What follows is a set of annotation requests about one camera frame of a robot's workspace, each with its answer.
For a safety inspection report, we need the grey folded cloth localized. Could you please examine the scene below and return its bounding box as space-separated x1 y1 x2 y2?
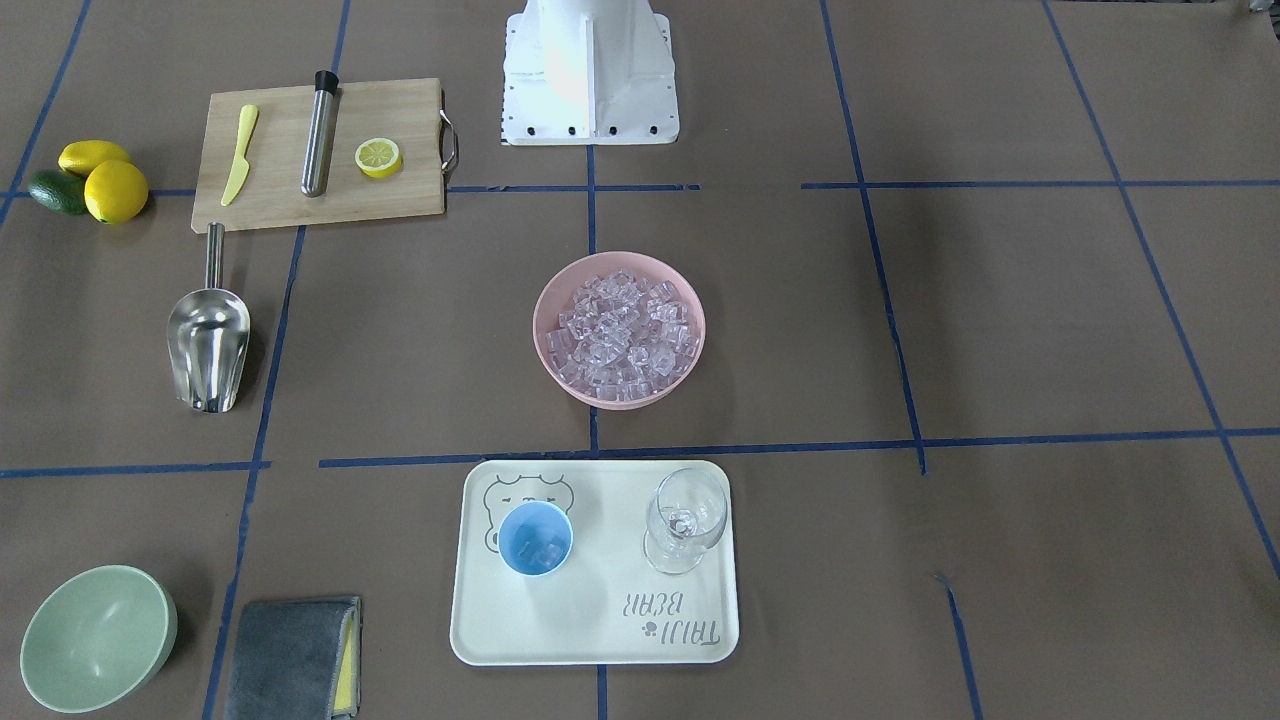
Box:
224 596 364 719

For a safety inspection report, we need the cream serving tray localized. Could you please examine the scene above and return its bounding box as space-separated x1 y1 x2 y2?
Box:
451 460 740 666

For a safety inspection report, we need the yellow plastic knife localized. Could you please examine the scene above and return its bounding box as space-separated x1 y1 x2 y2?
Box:
220 104 260 208

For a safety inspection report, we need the yellow lemon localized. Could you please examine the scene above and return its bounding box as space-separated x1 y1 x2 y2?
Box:
58 138 132 179
84 160 150 225

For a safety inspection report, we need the pink bowl of ice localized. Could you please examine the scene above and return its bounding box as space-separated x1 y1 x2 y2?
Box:
532 251 707 410

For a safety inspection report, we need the green bowl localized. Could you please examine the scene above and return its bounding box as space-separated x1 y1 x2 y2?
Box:
20 565 178 714

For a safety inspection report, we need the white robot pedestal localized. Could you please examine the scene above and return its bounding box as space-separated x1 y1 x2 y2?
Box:
500 1 681 147

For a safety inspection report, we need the wooden cutting board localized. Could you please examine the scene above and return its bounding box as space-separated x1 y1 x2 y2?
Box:
191 78 461 234

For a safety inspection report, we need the green avocado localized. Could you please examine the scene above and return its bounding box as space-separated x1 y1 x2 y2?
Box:
27 170 88 217

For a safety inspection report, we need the clear wine glass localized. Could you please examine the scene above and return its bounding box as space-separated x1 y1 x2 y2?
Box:
643 466 730 577

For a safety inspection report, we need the lemon half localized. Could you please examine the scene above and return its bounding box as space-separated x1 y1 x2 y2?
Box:
355 137 403 179

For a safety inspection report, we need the metal ice scoop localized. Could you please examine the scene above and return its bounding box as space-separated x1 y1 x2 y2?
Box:
166 222 251 414

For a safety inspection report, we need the light blue cup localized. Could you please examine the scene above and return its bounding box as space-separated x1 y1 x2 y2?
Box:
497 501 575 577

